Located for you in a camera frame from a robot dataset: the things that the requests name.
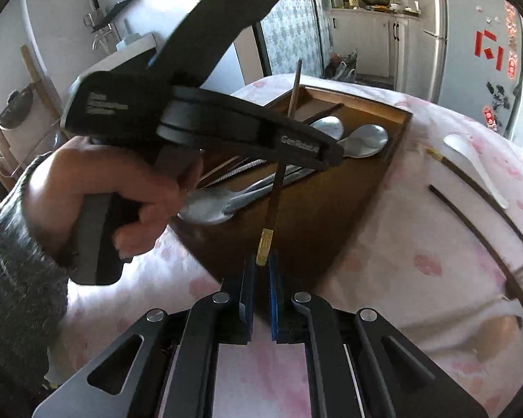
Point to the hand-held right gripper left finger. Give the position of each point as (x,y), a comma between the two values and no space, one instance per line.
(248,300)

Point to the person's left forearm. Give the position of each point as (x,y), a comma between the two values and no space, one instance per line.
(13,291)

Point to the person's left hand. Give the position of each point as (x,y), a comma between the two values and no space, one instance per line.
(113,170)

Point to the grey refrigerator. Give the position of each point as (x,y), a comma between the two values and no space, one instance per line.
(466,52)

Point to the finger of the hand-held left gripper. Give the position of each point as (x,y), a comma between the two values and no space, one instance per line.
(296,141)

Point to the spade-shaped metal spoon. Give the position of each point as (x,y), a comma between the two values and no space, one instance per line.
(327,127)

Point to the small metal spoon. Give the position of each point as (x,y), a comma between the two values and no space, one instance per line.
(207,209)

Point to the white kitchen cabinet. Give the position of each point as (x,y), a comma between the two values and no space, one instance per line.
(370,48)

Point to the wooden stand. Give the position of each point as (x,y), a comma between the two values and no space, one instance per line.
(30,109)

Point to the brown wooden tray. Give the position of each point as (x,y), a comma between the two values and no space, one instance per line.
(322,213)

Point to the patterned sliding door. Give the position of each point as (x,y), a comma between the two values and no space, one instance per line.
(292,21)

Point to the white ceramic spoon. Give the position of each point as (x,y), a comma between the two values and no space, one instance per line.
(470,161)

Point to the white sink basin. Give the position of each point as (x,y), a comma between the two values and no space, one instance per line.
(122,56)

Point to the dark hanging pan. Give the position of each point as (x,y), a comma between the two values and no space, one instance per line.
(15,109)

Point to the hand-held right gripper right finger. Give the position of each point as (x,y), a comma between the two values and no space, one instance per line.
(275,305)

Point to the metal faucet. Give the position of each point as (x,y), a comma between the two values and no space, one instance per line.
(101,38)

